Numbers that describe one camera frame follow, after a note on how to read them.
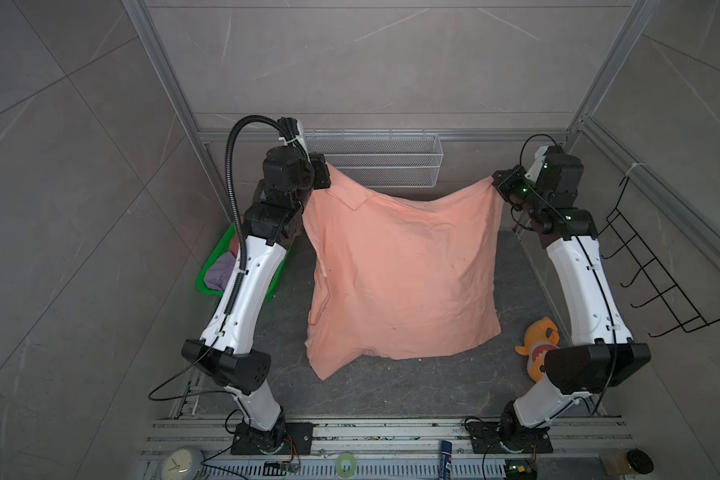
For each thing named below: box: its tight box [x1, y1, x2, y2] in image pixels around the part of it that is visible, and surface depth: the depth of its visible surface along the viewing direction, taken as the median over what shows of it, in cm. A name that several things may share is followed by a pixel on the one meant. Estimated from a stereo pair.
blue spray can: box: [441, 440, 452, 480], surface depth 71 cm
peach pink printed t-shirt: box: [302, 164, 504, 381], surface depth 78 cm
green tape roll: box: [336, 452, 356, 479], surface depth 71 cm
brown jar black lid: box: [600, 449, 654, 477], surface depth 65 cm
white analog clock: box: [160, 446, 204, 480], surface depth 68 cm
